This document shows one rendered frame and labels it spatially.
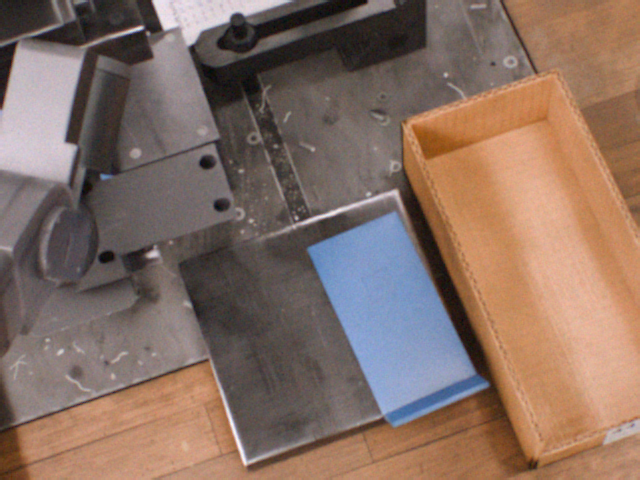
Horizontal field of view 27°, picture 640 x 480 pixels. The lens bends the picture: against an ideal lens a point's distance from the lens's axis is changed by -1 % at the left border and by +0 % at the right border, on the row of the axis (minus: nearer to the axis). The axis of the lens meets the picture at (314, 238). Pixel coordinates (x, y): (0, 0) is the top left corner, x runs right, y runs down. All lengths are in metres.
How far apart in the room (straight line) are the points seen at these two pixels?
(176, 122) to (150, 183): 0.21
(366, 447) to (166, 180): 0.28
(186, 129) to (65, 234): 0.32
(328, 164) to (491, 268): 0.15
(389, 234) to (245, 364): 0.14
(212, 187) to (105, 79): 0.09
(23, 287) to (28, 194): 0.04
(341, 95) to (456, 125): 0.11
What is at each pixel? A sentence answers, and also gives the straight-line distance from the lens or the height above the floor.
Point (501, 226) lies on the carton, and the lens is 0.99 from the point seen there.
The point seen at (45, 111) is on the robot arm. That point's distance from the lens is 0.68.
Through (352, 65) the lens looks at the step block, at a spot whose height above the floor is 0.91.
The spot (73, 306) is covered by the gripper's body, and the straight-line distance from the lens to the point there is 0.81.
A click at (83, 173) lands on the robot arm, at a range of 0.70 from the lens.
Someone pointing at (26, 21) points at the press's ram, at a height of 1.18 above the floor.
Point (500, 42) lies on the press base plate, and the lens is 1.08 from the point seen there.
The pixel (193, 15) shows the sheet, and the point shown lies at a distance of 1.04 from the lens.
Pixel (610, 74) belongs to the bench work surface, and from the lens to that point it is 1.07.
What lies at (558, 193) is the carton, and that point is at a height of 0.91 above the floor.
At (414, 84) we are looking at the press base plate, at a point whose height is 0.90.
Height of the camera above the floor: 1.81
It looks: 66 degrees down
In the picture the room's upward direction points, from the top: 10 degrees counter-clockwise
